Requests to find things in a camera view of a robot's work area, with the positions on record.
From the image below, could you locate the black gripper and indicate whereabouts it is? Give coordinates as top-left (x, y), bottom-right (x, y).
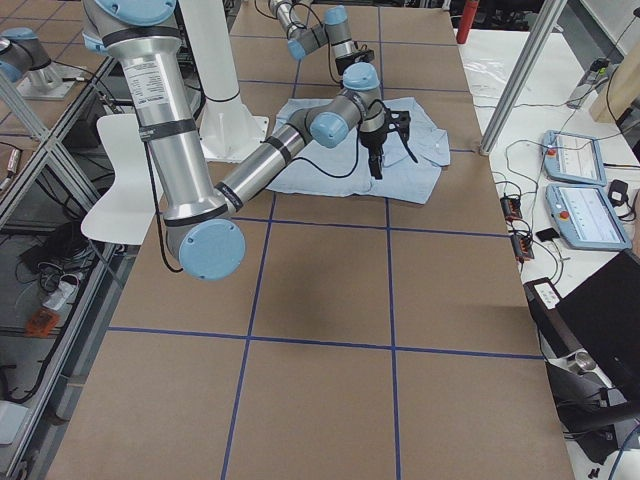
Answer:
top-left (335, 48), bottom-right (375, 75)
top-left (360, 110), bottom-right (389, 180)

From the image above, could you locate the light blue striped shirt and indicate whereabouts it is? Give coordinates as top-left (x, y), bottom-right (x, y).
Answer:
top-left (268, 97), bottom-right (451, 204)

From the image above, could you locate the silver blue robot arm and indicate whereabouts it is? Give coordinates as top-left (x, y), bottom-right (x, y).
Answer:
top-left (83, 1), bottom-right (391, 280)
top-left (254, 0), bottom-right (375, 81)

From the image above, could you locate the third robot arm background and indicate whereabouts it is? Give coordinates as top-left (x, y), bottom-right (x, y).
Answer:
top-left (1, 27), bottom-right (75, 100)

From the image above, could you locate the red cylinder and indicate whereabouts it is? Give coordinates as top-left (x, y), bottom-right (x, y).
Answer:
top-left (456, 0), bottom-right (479, 45)

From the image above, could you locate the upper blue teach pendant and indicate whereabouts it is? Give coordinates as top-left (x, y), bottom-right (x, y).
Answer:
top-left (542, 130), bottom-right (607, 186)

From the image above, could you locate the blue teach pendant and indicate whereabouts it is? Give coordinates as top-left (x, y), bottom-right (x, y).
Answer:
top-left (545, 183), bottom-right (631, 251)
top-left (542, 130), bottom-right (607, 186)

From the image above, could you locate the lower blue teach pendant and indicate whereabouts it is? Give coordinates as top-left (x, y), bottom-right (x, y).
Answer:
top-left (545, 183), bottom-right (631, 251)

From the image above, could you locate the black laptop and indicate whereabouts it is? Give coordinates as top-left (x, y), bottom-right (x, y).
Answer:
top-left (524, 250), bottom-right (639, 400)

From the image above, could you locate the orange device on floor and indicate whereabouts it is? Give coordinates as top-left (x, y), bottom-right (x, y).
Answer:
top-left (25, 308), bottom-right (60, 338)

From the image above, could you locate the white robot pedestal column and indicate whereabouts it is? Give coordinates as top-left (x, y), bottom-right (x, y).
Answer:
top-left (179, 0), bottom-right (269, 163)

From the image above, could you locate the aluminium frame post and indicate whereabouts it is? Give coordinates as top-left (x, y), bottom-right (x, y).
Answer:
top-left (479, 0), bottom-right (567, 156)

